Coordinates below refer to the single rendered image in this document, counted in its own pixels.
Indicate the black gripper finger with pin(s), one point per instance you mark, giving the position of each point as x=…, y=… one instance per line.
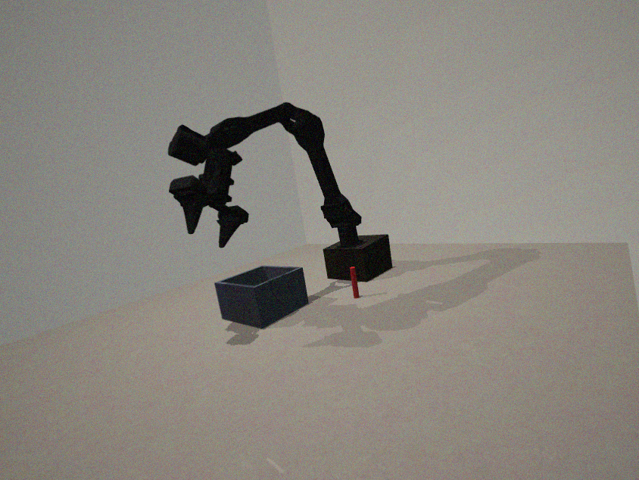
x=227, y=228
x=192, y=203

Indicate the red peg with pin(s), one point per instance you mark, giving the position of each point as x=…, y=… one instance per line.
x=354, y=282

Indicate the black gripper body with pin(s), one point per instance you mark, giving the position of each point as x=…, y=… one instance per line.
x=215, y=187

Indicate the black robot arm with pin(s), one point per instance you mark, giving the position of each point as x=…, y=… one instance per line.
x=194, y=148

